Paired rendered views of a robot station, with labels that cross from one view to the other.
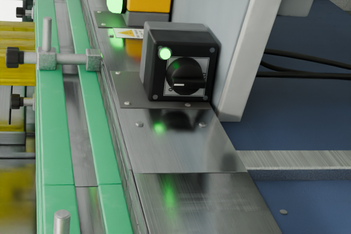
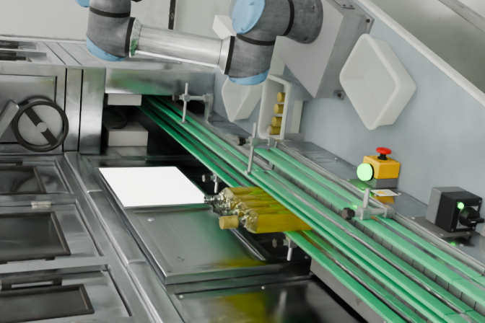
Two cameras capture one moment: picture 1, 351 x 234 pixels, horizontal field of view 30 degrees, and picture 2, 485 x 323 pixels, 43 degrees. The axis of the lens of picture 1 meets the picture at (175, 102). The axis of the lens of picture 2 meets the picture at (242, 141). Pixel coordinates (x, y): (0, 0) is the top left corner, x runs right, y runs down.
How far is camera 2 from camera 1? 89 cm
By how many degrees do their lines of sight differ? 15
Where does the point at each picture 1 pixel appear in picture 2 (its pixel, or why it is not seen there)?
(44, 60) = (366, 214)
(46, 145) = (426, 261)
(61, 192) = (465, 282)
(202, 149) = not seen: outside the picture
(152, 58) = (452, 208)
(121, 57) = (400, 208)
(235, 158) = not seen: outside the picture
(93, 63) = (389, 213)
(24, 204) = (312, 311)
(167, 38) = (457, 197)
